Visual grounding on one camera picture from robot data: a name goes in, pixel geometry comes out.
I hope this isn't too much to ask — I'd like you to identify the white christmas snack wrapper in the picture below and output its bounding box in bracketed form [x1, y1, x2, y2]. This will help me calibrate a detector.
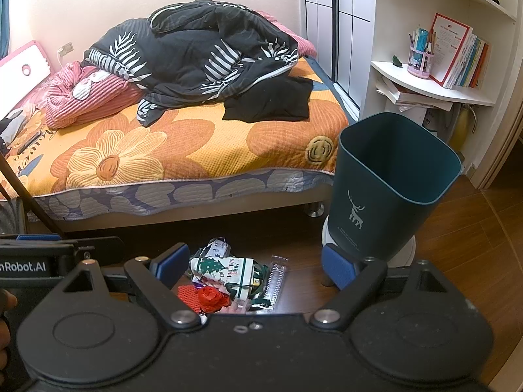
[189, 238, 262, 300]

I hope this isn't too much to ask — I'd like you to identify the dark green deer trash bin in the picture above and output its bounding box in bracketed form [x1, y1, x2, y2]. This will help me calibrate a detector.
[329, 112, 462, 261]

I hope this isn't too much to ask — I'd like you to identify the person's left hand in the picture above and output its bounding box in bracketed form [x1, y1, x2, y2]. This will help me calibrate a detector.
[0, 289, 18, 370]

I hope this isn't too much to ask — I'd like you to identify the white round base behind bin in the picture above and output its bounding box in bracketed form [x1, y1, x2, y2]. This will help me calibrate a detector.
[321, 218, 417, 268]

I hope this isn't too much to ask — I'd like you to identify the clear plastic blister pack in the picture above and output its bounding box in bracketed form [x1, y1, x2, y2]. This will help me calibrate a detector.
[263, 256, 288, 309]

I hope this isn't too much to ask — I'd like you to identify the bed with floral orange sheet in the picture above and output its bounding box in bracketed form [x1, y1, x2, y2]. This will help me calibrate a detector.
[6, 58, 348, 232]

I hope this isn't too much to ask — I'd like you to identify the yellow bag under shelf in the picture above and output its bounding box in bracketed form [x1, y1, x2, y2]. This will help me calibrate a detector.
[448, 104, 478, 153]

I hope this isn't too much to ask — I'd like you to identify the pink striped blanket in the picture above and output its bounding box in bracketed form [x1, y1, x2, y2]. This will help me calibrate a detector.
[42, 62, 143, 130]

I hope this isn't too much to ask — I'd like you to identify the stack of papers under shelf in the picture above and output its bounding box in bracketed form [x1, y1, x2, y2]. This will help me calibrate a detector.
[376, 77, 453, 111]

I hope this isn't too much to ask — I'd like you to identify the pink white headboard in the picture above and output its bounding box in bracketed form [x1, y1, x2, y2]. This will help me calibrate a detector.
[0, 41, 52, 119]

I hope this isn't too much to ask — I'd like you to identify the black garment on bed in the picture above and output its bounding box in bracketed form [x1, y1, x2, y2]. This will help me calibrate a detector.
[223, 76, 314, 123]

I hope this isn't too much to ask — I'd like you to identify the black leaf-print duvet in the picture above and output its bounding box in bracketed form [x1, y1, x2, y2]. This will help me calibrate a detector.
[82, 0, 299, 126]

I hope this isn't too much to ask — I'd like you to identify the row of colourful books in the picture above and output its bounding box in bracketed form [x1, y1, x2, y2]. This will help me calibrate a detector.
[444, 34, 490, 89]

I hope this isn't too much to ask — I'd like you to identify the pink pen holder with pens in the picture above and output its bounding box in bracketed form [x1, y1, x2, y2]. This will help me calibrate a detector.
[407, 27, 435, 79]

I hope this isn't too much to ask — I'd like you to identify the white corner bookshelf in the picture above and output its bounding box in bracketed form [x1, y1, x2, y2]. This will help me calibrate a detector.
[360, 0, 522, 188]

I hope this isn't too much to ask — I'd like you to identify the white sliding wardrobe door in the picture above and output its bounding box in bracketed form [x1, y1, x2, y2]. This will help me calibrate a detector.
[304, 0, 376, 121]

